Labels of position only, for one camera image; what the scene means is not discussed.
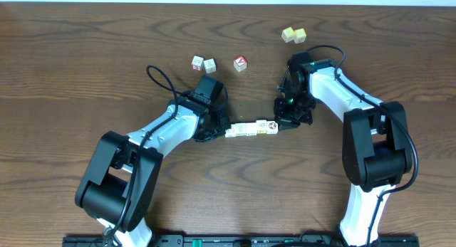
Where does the white block green side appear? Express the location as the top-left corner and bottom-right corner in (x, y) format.
(246, 122), (257, 136)

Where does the red letter wooden block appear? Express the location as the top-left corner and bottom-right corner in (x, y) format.
(234, 56), (248, 72)

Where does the white block cat drawing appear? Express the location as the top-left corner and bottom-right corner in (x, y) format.
(225, 125), (236, 137)

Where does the white block brown circle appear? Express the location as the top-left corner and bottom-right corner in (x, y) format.
(266, 121), (279, 135)

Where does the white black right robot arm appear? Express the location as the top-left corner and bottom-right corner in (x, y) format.
(274, 59), (413, 246)

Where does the white block blue side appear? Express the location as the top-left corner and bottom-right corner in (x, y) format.
(234, 123), (247, 137)

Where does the white wooden block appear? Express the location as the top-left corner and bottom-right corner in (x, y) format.
(203, 58), (217, 73)

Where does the white block yellow side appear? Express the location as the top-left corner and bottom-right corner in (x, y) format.
(256, 120), (268, 135)

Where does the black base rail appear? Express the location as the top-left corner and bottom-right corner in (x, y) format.
(61, 232), (420, 247)

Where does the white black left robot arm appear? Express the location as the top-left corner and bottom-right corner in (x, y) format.
(75, 95), (230, 246)

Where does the white block red side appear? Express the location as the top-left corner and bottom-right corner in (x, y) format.
(191, 56), (204, 71)

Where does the pale yellow wooden block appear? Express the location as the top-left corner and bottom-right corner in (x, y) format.
(281, 27), (295, 43)

